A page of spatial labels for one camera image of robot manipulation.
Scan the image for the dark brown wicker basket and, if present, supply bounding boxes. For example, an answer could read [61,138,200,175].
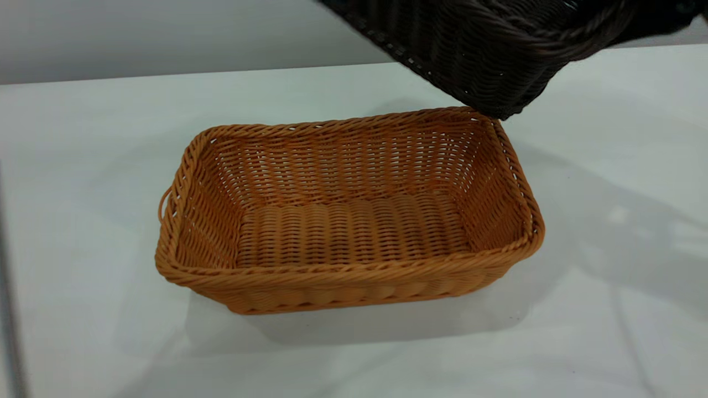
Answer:
[317,0,639,121]

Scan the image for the orange wicker basket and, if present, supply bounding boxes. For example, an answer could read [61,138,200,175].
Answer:
[154,106,546,316]

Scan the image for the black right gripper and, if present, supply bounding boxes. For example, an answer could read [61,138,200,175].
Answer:
[631,0,708,35]

